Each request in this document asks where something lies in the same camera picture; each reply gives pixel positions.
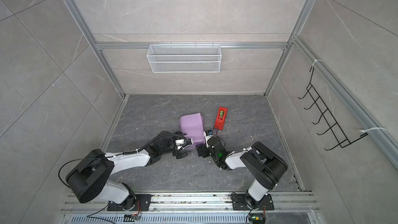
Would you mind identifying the red tape dispenser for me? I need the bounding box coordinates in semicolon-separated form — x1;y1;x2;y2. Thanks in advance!
214;107;228;130

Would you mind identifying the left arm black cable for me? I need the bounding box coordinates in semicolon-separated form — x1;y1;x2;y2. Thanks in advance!
57;133;189;190

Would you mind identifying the black wire hook rack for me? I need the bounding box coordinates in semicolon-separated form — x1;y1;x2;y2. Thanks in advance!
298;67;368;151

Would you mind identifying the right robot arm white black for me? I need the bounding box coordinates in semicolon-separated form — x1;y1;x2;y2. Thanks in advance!
196;136;288;209

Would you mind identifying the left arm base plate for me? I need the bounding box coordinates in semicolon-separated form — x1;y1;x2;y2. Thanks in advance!
107;194;152;212

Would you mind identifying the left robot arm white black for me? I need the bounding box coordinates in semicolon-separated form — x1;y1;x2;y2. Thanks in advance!
61;131;193;211

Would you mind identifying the pink wrapping paper sheet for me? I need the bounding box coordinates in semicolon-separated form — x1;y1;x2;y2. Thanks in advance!
179;113;205;150

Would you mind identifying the aluminium rail base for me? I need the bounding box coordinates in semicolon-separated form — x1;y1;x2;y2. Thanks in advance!
57;192;325;224

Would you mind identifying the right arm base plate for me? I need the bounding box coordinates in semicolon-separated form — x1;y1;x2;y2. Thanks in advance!
230;192;275;211

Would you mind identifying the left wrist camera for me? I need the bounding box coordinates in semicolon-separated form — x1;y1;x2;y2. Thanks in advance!
175;139;186;149

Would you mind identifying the white wire mesh basket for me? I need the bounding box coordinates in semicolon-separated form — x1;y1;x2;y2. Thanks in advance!
147;44;222;73

